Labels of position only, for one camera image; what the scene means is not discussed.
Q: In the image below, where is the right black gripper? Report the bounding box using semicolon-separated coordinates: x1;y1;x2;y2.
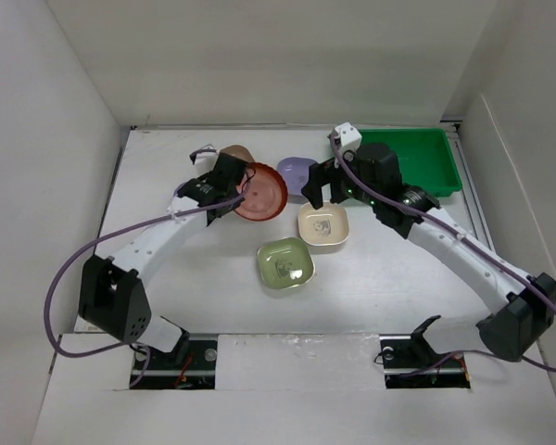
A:
300;146;380;210

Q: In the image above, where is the brown square panda plate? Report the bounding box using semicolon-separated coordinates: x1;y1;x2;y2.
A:
219;145;255;165

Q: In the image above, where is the red round plate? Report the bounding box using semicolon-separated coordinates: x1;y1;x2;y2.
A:
235;162;288;222

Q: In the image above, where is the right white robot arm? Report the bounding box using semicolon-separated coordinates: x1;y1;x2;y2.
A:
302;144;556;368

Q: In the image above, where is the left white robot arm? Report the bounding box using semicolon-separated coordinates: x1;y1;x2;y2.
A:
78;154;256;368

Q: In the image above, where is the green plastic bin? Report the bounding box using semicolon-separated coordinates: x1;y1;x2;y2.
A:
360;128;462;197

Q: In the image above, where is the purple square plate right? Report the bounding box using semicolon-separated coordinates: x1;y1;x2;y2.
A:
276;157;316;204

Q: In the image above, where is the purple square plate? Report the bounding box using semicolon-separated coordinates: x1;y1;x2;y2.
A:
276;157;316;204
172;182;186;197

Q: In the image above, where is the purple square plate left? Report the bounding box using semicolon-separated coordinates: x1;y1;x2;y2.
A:
172;182;186;197

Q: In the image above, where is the cream square panda plate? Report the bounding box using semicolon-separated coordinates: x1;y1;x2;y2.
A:
297;202;349;247

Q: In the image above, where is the green square panda plate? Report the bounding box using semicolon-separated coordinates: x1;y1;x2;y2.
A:
257;237;315;290

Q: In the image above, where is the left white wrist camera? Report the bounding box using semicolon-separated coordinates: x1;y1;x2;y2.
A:
188;145;219;166

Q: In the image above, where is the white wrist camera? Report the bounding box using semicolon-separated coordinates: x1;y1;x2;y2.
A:
188;145;219;166
328;122;362;154

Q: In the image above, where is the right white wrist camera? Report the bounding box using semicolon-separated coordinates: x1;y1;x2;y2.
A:
328;122;362;154

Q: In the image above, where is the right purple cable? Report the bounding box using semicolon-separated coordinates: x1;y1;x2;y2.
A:
328;133;556;376

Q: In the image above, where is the purple cable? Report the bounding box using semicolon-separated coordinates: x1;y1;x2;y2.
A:
328;133;556;376
44;146;256;388

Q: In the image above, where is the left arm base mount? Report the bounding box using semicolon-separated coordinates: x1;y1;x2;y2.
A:
129;335;219;390

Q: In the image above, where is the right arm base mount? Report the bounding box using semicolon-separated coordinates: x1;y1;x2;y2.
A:
373;336;471;389

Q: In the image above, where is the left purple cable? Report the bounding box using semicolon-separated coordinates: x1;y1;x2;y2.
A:
44;146;256;388

